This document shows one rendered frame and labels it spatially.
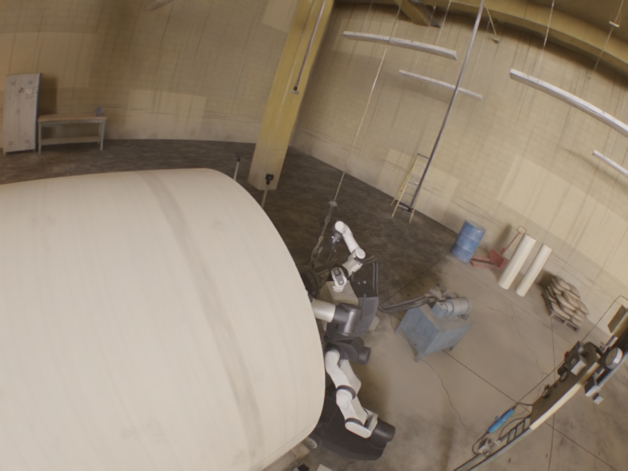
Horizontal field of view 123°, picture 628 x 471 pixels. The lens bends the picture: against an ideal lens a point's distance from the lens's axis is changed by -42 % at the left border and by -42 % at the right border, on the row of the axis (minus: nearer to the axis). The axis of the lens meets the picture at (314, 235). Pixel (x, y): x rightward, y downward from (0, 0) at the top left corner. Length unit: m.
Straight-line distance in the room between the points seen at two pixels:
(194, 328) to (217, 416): 0.26
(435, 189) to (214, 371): 9.06
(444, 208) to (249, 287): 8.78
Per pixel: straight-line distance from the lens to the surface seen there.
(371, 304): 1.63
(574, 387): 1.89
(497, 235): 9.22
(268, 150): 6.28
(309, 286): 2.07
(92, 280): 0.79
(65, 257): 0.83
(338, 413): 2.45
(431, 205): 9.56
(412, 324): 3.47
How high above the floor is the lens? 2.17
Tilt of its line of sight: 25 degrees down
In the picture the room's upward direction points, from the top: 19 degrees clockwise
